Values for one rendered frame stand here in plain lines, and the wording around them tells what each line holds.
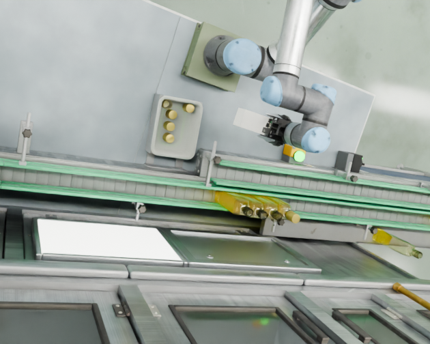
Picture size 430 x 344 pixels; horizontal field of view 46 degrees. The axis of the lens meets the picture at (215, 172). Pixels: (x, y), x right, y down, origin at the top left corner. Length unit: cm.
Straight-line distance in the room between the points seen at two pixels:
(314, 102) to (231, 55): 41
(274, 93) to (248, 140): 75
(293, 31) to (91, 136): 87
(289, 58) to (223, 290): 67
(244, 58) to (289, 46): 34
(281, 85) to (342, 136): 98
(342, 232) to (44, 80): 137
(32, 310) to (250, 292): 61
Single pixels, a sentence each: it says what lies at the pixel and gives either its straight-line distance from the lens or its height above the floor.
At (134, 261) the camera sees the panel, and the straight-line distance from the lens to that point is 148.
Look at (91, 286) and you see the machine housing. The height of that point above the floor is 143.
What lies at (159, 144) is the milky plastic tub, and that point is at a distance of 199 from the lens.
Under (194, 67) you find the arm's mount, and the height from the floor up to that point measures 83.
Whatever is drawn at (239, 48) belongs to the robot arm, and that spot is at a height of 105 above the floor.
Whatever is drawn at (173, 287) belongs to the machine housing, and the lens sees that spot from 142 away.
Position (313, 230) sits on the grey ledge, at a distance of 223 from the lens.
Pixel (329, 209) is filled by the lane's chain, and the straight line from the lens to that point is 224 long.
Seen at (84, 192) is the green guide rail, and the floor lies 95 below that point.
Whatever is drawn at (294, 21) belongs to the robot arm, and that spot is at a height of 138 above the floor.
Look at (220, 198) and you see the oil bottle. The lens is 192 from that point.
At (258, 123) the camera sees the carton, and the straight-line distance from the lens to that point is 174.
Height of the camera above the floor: 267
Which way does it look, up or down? 66 degrees down
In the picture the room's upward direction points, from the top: 120 degrees clockwise
